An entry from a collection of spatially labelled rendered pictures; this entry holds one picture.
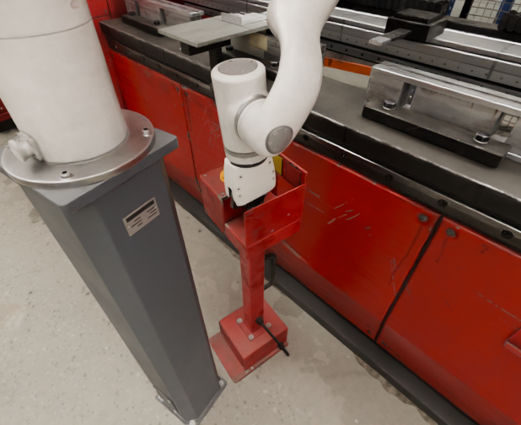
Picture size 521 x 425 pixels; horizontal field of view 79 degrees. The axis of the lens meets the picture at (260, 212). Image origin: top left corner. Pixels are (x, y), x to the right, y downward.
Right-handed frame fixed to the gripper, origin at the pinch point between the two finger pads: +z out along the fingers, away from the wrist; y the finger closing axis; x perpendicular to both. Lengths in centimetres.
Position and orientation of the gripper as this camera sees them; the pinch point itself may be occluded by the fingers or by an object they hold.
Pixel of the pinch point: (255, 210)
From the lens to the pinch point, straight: 71.2
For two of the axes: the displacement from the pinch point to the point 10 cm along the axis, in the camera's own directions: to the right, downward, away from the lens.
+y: -8.1, 4.6, -3.6
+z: 0.7, 6.9, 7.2
